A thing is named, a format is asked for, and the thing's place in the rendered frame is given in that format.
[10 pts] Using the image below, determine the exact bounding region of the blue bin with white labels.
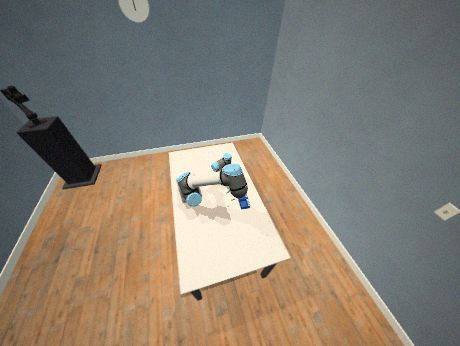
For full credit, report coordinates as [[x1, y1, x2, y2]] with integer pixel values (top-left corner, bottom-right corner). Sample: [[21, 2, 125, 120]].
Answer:
[[238, 194, 250, 210]]

